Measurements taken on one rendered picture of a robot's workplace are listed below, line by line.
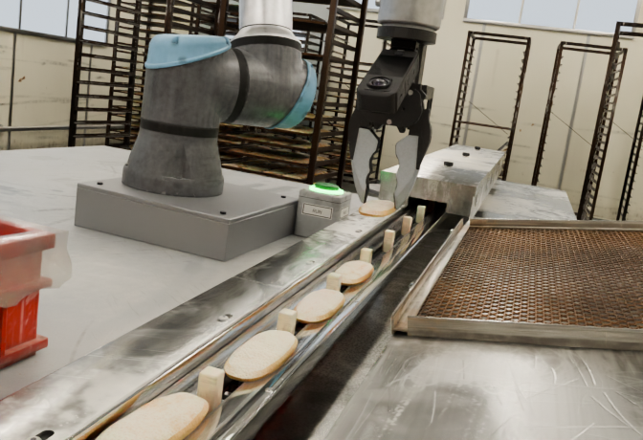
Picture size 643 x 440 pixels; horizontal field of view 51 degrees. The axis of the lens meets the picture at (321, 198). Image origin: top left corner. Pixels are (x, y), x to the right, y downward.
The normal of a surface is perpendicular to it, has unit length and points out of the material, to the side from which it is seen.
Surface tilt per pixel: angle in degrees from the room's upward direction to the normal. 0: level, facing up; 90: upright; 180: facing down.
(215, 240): 90
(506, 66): 90
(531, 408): 10
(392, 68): 29
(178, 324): 0
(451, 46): 90
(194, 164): 73
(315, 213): 90
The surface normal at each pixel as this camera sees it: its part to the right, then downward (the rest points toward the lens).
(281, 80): 0.58, -0.04
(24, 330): 0.92, 0.18
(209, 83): 0.56, 0.22
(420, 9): 0.15, 0.17
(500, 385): -0.03, -0.99
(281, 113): 0.41, 0.68
